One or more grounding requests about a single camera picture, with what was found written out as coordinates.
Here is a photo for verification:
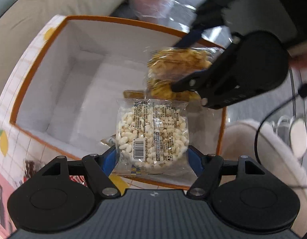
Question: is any cola bottle candy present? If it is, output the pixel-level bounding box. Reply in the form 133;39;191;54
23;159;45;182

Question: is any white peanut snack bag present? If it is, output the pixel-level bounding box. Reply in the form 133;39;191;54
115;99;189;176

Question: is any person right hand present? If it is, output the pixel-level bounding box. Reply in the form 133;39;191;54
288;48;307;70

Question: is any golden crisps snack bag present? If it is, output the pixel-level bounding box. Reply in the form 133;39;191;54
146;47;223;101

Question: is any pink trash bin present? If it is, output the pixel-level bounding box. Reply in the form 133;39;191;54
130;0;175;24

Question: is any beige sofa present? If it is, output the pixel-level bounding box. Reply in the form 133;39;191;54
0;0;124;95

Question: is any orange cardboard box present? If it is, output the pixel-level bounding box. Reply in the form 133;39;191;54
9;15;228;191

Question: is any red spicy strip packet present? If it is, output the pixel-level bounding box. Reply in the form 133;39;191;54
70;175;87;187

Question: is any pink lemon tablecloth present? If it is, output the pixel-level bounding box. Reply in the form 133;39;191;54
0;14;69;239

